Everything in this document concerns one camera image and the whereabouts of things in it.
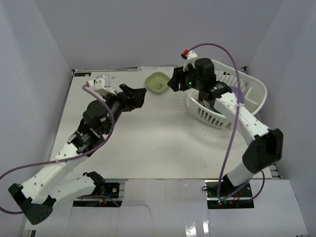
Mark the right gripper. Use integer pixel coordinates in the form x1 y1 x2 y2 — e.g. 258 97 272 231
167 64 203 93

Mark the purple square panda plate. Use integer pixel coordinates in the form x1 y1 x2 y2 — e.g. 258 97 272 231
230 86 244 104

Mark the light teal rectangular plate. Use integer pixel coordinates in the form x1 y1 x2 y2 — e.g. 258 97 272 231
206 104 221 115

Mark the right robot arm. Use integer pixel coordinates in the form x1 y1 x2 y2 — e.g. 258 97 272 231
168 58 283 197

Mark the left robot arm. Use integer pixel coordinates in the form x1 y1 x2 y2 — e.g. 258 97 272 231
8 83 147 225

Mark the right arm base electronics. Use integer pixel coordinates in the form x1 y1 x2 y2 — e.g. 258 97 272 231
203 180 255 209

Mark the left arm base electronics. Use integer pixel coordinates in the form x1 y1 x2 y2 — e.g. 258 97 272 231
73 182 125 208

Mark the white plastic bin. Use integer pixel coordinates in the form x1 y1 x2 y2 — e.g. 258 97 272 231
185 60 267 129

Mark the green square panda plate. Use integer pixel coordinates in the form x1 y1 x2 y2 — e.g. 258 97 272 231
145 72 170 94

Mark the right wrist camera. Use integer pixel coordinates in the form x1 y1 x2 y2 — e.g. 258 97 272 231
181 49 198 71

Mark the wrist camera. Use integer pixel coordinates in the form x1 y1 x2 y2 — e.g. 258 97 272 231
181 49 198 71
87 74 116 96

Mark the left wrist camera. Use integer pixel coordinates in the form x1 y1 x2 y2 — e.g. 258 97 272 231
87 74 116 96

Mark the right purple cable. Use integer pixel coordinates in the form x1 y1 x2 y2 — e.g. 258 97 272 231
187 43 266 201

